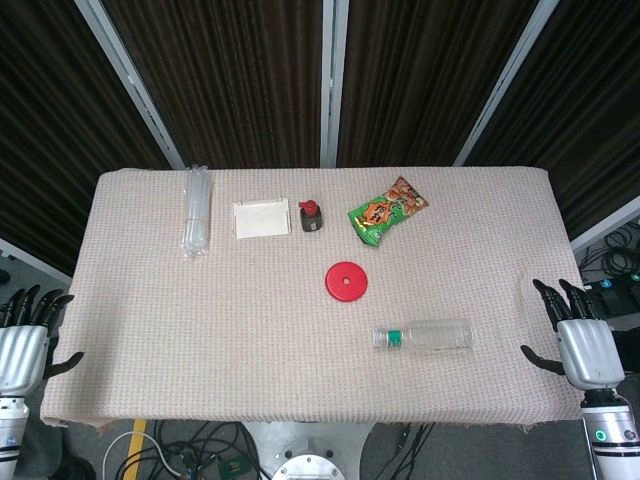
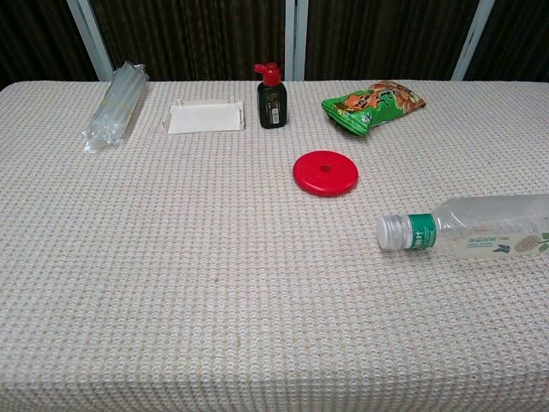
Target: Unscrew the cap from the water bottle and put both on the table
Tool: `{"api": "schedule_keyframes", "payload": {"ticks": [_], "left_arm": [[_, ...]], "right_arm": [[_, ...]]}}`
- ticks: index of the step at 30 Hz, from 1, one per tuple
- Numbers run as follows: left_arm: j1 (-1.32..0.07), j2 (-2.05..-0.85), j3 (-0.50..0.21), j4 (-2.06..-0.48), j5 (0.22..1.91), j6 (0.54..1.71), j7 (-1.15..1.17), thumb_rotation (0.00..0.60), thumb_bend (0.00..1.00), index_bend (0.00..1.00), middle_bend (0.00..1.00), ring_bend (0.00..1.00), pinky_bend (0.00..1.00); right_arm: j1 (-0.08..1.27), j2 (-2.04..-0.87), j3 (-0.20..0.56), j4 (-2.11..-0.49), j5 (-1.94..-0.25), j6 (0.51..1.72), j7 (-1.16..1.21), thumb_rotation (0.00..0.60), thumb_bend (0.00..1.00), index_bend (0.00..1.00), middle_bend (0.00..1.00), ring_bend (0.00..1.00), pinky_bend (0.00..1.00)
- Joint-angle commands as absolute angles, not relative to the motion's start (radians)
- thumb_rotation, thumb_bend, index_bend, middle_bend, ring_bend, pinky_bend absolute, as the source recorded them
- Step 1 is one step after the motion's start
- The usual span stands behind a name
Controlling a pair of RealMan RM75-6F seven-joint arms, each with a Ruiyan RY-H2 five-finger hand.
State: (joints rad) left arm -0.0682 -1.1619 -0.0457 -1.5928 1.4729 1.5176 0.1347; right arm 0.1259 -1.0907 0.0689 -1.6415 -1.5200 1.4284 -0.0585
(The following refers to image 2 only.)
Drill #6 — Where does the white bottle cap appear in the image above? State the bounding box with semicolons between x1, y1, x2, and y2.
377;213;407;251

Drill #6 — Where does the clear plastic water bottle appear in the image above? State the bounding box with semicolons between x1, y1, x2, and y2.
396;193;549;261

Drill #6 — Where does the small black red-capped bottle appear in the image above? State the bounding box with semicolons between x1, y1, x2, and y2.
253;62;290;130

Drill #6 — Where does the red plastic disc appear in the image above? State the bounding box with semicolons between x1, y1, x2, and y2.
292;149;359;197

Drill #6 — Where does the white plastic tray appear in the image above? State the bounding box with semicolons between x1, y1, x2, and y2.
161;98;247;136

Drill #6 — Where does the beige woven tablecloth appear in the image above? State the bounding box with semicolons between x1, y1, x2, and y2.
0;80;549;412

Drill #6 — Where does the green snack bag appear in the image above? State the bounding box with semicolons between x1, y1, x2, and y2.
321;80;427;139

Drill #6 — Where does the clear plastic tube bundle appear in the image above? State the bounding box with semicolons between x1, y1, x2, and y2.
83;61;150;154

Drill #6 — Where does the dark brown partition panel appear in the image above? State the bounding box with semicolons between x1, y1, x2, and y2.
88;0;287;82
305;0;478;82
0;0;98;89
464;0;549;83

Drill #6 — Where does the grey partition frame post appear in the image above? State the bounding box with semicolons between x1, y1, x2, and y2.
450;0;497;82
282;0;310;82
66;0;115;83

